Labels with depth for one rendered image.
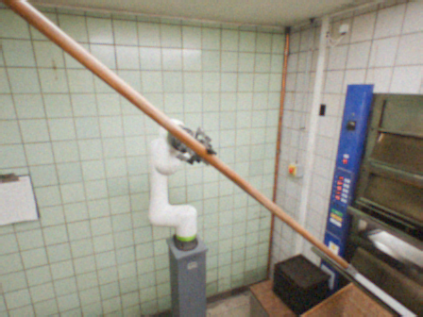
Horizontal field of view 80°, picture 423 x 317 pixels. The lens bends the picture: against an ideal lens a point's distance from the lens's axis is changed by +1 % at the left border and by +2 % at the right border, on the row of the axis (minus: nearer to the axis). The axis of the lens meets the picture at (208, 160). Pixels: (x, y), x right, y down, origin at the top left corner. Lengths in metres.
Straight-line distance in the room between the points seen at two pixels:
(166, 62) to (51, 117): 0.85
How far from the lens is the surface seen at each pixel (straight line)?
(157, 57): 1.95
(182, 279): 1.69
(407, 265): 1.90
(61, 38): 0.64
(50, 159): 2.01
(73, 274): 2.41
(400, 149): 1.75
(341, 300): 2.18
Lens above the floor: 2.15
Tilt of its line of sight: 17 degrees down
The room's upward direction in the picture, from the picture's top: straight up
